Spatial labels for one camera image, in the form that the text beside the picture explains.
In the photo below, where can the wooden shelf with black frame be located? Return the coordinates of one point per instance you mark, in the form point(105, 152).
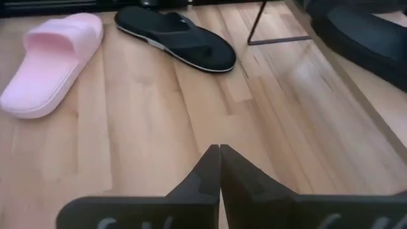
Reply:
point(394, 105)

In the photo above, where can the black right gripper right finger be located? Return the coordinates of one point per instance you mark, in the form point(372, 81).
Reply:
point(286, 213)

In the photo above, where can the pink slide sandal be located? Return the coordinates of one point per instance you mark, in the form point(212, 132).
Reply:
point(47, 79)

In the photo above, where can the black flip-flop with label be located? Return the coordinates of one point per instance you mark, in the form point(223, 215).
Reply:
point(190, 44)

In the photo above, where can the black slide sandal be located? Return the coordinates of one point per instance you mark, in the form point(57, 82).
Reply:
point(330, 4)
point(365, 35)

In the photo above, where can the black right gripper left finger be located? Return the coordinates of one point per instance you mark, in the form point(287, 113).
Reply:
point(159, 213)

